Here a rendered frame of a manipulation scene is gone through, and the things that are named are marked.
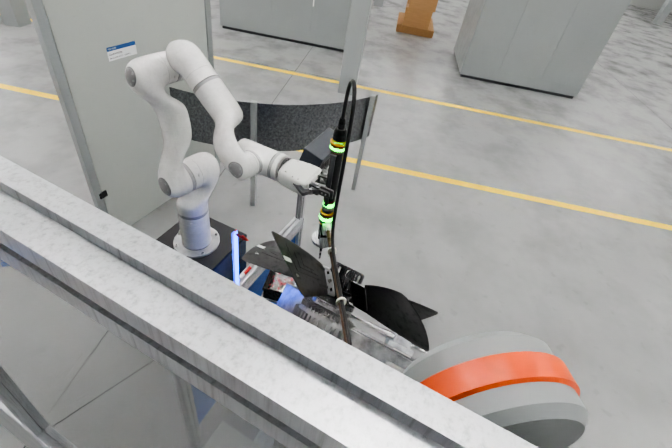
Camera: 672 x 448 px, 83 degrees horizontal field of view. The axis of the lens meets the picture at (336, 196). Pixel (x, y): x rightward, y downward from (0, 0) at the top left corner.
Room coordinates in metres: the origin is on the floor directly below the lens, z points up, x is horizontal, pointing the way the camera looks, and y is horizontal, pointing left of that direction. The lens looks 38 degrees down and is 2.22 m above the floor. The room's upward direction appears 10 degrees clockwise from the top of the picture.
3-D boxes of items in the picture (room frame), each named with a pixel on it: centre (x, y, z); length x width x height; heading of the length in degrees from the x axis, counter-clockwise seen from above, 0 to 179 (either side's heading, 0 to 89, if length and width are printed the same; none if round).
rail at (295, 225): (1.08, 0.32, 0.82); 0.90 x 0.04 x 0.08; 160
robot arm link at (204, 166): (1.15, 0.55, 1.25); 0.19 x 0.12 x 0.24; 151
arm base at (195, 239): (1.12, 0.56, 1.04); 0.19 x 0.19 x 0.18
